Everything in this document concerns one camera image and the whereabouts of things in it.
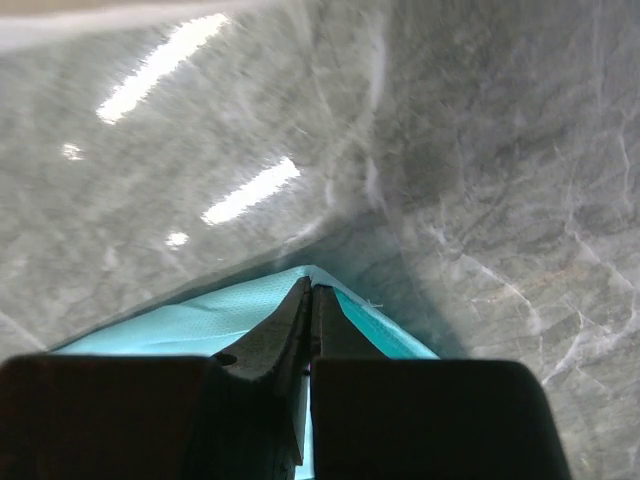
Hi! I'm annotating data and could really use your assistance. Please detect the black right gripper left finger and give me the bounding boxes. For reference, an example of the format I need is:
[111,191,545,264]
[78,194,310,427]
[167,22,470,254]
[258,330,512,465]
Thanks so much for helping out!
[212,277,311,465]

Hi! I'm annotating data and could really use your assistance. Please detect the teal t-shirt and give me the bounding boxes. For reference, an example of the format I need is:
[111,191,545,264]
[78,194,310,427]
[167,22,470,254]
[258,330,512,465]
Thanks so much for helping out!
[49,264,441,480]

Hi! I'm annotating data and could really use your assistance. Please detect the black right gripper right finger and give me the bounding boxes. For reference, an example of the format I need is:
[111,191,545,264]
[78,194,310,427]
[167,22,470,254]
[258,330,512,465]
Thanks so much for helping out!
[310,285,385,359]

